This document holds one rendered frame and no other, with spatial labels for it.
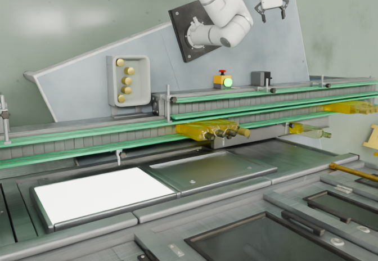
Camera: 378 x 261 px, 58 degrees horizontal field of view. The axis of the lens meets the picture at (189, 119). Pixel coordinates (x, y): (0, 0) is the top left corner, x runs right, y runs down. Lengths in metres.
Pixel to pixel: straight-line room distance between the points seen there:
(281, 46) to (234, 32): 0.74
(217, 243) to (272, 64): 1.40
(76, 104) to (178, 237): 0.80
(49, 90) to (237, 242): 0.97
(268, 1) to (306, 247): 1.17
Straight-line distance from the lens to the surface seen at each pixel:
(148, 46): 1.68
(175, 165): 1.48
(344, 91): 2.56
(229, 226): 1.09
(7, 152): 1.43
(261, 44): 2.12
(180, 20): 1.74
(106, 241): 1.00
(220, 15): 1.49
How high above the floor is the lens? 2.26
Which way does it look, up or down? 56 degrees down
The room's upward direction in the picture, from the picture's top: 106 degrees clockwise
